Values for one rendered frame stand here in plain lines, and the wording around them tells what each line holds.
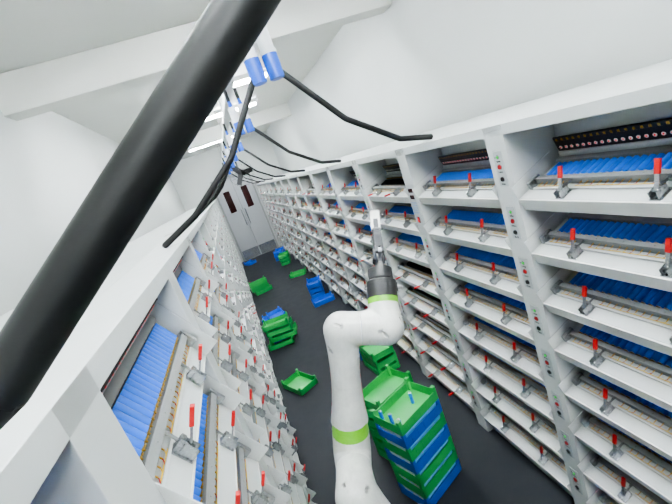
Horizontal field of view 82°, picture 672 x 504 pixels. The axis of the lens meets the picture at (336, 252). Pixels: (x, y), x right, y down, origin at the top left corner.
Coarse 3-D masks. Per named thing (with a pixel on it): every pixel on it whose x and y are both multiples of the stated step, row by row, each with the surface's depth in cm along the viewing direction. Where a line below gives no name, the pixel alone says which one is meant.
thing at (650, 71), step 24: (648, 72) 113; (552, 96) 162; (576, 96) 121; (480, 120) 180; (576, 120) 121; (600, 120) 114; (624, 120) 107; (648, 120) 102; (456, 144) 182; (480, 144) 166
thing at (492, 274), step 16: (448, 256) 204; (464, 256) 193; (480, 256) 184; (496, 256) 176; (448, 272) 198; (464, 272) 186; (480, 272) 177; (496, 272) 170; (512, 272) 159; (496, 288) 163; (512, 288) 155
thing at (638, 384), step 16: (560, 336) 143; (560, 352) 141; (576, 352) 137; (608, 352) 129; (592, 368) 129; (608, 368) 125; (624, 368) 122; (640, 368) 118; (624, 384) 119; (640, 384) 115; (656, 384) 112; (656, 400) 110
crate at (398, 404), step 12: (408, 384) 215; (396, 396) 212; (408, 396) 212; (420, 396) 208; (432, 396) 200; (372, 408) 201; (384, 408) 206; (396, 408) 206; (408, 408) 203; (420, 408) 194; (384, 420) 193; (396, 420) 198; (408, 420) 189; (396, 432) 189
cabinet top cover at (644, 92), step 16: (640, 80) 99; (656, 80) 87; (592, 96) 103; (608, 96) 90; (624, 96) 86; (640, 96) 83; (656, 96) 80; (528, 112) 127; (544, 112) 108; (560, 112) 102; (576, 112) 98; (592, 112) 94; (608, 112) 90; (464, 128) 165; (480, 128) 134; (496, 128) 126; (512, 128) 119; (528, 128) 114; (416, 144) 177; (432, 144) 164; (448, 144) 153
